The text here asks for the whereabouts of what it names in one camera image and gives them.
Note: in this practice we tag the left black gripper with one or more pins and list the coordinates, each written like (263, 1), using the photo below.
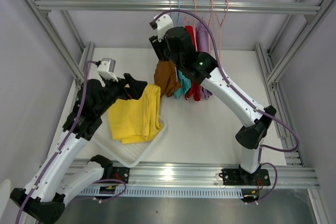
(134, 91)

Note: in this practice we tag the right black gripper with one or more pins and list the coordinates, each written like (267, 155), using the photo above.
(157, 46)

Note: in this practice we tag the brown trousers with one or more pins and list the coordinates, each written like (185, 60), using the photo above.
(165, 77)

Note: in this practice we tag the yellow trousers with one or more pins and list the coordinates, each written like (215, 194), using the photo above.
(136, 121)

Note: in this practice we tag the teal trousers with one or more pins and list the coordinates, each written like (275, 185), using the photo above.
(185, 85)

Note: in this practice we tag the blue hanger of teal trousers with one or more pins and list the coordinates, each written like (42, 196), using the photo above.
(179, 11)

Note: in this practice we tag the pink hanger of yellow trousers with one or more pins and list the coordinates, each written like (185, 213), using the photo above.
(221, 24)

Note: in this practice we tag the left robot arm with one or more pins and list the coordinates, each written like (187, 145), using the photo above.
(48, 193)

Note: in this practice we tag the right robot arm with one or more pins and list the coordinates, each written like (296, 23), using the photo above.
(204, 70)

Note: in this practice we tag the lilac trousers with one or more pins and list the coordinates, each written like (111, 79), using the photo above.
(202, 41)

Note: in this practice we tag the red trousers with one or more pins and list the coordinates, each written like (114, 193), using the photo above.
(194, 89)

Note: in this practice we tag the pink hanger of red trousers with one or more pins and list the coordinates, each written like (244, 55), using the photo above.
(191, 22)

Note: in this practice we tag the pink hanger of lilac trousers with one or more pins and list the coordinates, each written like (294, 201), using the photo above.
(211, 25)

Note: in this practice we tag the white plastic basket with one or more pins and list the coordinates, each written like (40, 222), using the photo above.
(129, 155)

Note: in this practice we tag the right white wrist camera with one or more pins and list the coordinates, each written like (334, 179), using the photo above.
(162, 25)

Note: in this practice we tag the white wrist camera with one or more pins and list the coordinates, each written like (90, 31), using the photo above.
(106, 69)
(162, 25)

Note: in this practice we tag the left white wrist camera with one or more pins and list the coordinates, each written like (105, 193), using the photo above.
(106, 69)

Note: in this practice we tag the aluminium frame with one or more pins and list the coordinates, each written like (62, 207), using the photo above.
(271, 79)

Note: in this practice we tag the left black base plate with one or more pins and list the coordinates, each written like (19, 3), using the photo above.
(114, 185)

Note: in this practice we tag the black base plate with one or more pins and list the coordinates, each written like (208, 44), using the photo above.
(114, 185)
(231, 178)

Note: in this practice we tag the slotted cable duct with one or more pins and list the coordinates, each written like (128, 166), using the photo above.
(168, 192)

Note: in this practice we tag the aluminium hanging rail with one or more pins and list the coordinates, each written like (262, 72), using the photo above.
(292, 8)

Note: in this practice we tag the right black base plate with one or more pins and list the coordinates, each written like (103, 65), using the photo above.
(231, 178)

